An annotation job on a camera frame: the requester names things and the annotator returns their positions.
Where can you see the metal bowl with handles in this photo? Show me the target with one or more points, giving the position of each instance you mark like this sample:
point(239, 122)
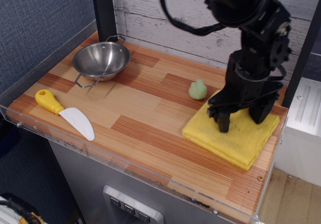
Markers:
point(101, 61)

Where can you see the silver dispenser button panel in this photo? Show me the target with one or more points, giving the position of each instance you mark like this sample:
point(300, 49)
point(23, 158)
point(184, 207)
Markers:
point(131, 206)

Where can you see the grey toy fridge cabinet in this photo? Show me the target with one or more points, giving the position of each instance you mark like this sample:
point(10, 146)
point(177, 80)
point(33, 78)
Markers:
point(86, 178)

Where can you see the yellow handled white knife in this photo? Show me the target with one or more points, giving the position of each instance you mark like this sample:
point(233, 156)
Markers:
point(76, 118)

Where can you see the white toy sink unit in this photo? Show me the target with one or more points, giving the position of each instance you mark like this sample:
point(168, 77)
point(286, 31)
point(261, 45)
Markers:
point(299, 151)

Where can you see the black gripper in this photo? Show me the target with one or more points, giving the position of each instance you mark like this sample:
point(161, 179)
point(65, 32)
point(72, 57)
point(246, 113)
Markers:
point(248, 85)

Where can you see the clear acrylic table guard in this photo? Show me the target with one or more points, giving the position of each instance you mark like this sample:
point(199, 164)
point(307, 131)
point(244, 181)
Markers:
point(138, 118)

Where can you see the black vertical post right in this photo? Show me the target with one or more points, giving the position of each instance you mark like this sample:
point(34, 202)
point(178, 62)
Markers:
point(308, 63)

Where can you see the black vertical post left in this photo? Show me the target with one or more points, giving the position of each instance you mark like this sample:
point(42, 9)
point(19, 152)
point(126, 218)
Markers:
point(105, 18)

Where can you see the green plush toy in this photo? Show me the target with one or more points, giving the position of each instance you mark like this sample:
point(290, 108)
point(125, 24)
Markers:
point(198, 90)

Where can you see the yellow cloth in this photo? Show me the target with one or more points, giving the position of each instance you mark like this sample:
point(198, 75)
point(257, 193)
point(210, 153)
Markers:
point(243, 142)

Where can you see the black vertical post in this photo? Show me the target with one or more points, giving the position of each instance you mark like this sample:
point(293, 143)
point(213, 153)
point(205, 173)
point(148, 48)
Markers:
point(105, 18)
point(308, 63)

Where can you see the yellow black object bottom left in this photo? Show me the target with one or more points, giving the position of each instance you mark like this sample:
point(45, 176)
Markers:
point(26, 216)

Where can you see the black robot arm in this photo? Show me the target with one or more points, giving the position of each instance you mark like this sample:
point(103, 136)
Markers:
point(264, 25)

